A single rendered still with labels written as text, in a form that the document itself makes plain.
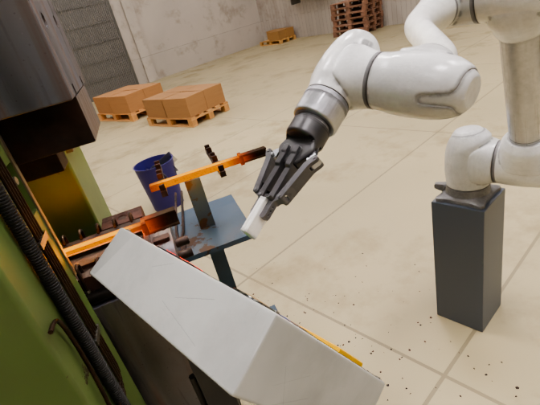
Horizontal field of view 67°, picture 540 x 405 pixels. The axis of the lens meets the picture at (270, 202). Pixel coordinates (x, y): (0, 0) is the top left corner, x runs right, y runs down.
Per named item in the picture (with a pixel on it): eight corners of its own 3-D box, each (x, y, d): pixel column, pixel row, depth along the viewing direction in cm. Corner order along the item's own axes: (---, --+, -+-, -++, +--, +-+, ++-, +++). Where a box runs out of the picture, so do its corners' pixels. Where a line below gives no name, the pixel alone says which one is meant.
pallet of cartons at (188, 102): (147, 125, 681) (137, 100, 661) (190, 108, 730) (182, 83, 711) (186, 130, 592) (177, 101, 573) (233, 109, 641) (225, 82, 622)
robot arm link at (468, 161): (453, 170, 166) (452, 119, 156) (503, 175, 154) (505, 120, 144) (438, 189, 156) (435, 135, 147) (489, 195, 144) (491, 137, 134)
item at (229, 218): (232, 198, 185) (231, 194, 184) (256, 237, 150) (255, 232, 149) (168, 220, 179) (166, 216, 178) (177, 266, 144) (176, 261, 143)
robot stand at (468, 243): (456, 289, 198) (453, 180, 171) (501, 304, 183) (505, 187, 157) (436, 314, 187) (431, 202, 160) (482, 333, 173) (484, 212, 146)
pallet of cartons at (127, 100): (98, 120, 826) (88, 98, 805) (140, 104, 879) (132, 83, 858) (127, 124, 730) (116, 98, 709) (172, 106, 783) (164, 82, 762)
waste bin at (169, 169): (178, 190, 393) (162, 146, 373) (199, 197, 368) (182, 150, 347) (143, 209, 372) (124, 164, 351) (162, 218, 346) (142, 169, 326)
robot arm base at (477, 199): (445, 179, 173) (445, 168, 170) (501, 188, 157) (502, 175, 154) (424, 199, 163) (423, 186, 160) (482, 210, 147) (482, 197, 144)
